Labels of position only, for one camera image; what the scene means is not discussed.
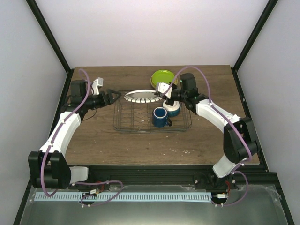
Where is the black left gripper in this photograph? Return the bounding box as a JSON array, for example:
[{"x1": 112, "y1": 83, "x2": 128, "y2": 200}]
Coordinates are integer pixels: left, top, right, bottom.
[{"x1": 83, "y1": 90, "x2": 121, "y2": 110}]

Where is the white and teal bowl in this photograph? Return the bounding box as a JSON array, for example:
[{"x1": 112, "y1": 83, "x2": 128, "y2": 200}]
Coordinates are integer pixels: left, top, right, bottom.
[{"x1": 163, "y1": 100, "x2": 180, "y2": 117}]

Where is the white blue striped plate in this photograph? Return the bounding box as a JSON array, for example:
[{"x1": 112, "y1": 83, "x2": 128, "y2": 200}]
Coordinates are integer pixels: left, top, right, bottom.
[{"x1": 124, "y1": 90, "x2": 162, "y2": 103}]

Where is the dark blue mug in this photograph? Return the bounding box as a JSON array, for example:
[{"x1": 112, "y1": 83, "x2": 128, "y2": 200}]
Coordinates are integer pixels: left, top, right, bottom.
[{"x1": 152, "y1": 107, "x2": 173, "y2": 128}]

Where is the lime green plate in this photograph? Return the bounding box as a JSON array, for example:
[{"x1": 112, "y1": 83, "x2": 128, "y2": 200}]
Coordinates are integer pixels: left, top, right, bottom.
[{"x1": 151, "y1": 69, "x2": 175, "y2": 85}]

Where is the black wire dish rack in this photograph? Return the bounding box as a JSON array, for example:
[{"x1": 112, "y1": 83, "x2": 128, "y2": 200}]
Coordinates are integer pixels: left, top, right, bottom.
[{"x1": 112, "y1": 90, "x2": 193, "y2": 134}]

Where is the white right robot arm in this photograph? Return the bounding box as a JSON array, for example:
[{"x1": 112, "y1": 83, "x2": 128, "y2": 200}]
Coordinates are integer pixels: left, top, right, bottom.
[{"x1": 156, "y1": 73, "x2": 261, "y2": 189}]

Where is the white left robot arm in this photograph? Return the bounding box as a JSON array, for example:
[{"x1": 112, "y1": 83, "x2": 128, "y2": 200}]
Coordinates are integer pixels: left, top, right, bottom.
[{"x1": 28, "y1": 78, "x2": 122, "y2": 189}]

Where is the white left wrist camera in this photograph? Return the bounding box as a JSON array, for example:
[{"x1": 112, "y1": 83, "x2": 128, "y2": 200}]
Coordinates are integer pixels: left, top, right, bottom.
[{"x1": 92, "y1": 77, "x2": 104, "y2": 95}]

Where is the black aluminium frame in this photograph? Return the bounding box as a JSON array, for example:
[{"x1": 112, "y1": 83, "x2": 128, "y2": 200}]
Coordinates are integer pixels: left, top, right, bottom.
[{"x1": 27, "y1": 0, "x2": 294, "y2": 225}]

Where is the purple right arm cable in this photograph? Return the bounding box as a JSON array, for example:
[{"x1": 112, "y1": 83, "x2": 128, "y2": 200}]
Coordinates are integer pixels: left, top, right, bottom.
[{"x1": 168, "y1": 66, "x2": 253, "y2": 208}]

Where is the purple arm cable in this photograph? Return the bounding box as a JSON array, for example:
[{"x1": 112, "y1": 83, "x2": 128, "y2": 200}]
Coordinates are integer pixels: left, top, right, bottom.
[
  {"x1": 168, "y1": 66, "x2": 253, "y2": 208},
  {"x1": 41, "y1": 68, "x2": 123, "y2": 208}
]

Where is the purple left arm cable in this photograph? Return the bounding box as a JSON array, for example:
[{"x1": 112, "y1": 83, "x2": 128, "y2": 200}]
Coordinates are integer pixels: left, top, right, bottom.
[{"x1": 41, "y1": 68, "x2": 123, "y2": 208}]

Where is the light blue slotted cable duct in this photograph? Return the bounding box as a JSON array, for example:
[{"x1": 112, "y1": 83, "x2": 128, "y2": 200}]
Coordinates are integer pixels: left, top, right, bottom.
[{"x1": 34, "y1": 192, "x2": 212, "y2": 203}]

